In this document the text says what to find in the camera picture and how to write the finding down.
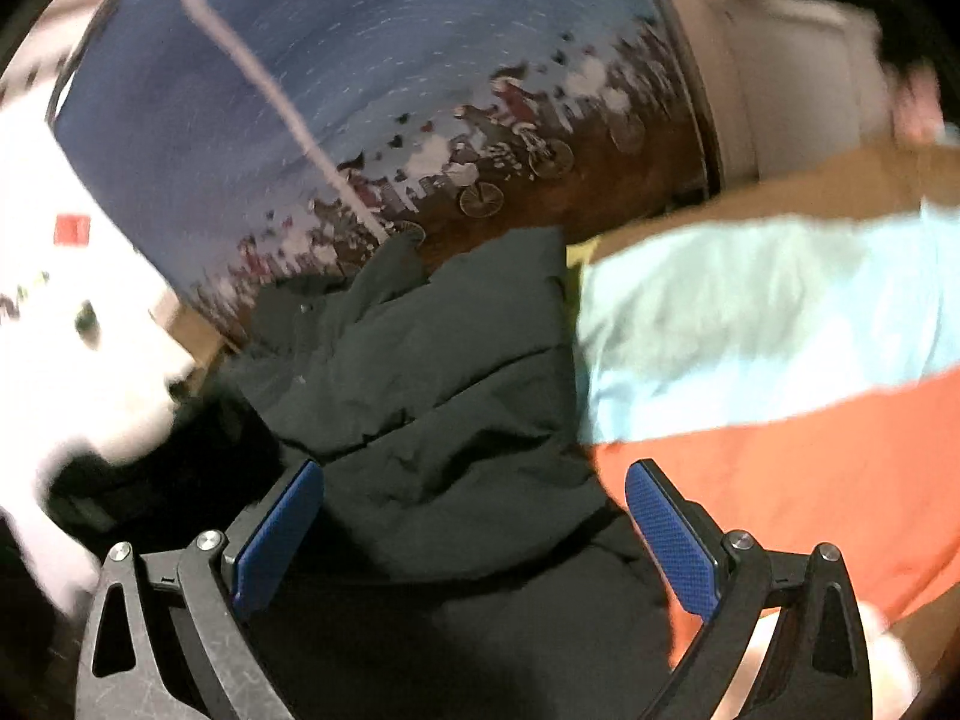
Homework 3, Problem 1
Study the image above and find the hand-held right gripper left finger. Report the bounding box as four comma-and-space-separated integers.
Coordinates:
75, 459, 325, 720

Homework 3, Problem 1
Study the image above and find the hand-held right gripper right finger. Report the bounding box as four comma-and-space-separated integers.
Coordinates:
626, 459, 875, 720

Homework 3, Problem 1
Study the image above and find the black puffer jacket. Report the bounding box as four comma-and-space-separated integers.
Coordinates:
45, 225, 676, 720

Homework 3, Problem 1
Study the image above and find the brown cardboard box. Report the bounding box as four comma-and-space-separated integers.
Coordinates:
150, 304, 230, 376

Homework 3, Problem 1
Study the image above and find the striped blue orange blanket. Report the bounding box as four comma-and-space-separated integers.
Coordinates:
566, 142, 960, 691

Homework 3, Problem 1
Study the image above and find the printed blue wall cloth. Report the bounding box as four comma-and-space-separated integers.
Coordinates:
49, 0, 713, 346

